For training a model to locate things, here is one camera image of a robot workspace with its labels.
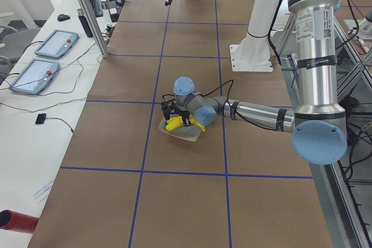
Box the black computer mouse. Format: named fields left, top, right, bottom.
left=57, top=14, right=70, bottom=22

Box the yellow banana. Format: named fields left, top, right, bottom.
left=165, top=116, right=184, bottom=131
left=189, top=114, right=205, bottom=132

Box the blue teach pendant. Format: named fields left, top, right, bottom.
left=34, top=30, right=79, bottom=59
left=9, top=58, right=60, bottom=95

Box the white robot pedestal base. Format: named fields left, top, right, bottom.
left=230, top=0, right=282, bottom=73

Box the blue teach pendant far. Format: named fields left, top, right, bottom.
left=34, top=30, right=79, bottom=59

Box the blue teach pendant near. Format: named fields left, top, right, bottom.
left=9, top=58, right=60, bottom=95

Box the grey square plate orange rim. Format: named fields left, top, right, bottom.
left=158, top=118, right=202, bottom=142

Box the aluminium frame post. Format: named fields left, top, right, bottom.
left=78, top=0, right=109, bottom=58

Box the red cylinder tube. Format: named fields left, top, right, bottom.
left=1, top=210, right=39, bottom=234

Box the small black puck device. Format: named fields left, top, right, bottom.
left=35, top=113, right=47, bottom=125

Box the black keyboard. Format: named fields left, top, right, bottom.
left=89, top=0, right=103, bottom=17

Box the black water bottle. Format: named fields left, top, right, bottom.
left=77, top=8, right=93, bottom=38

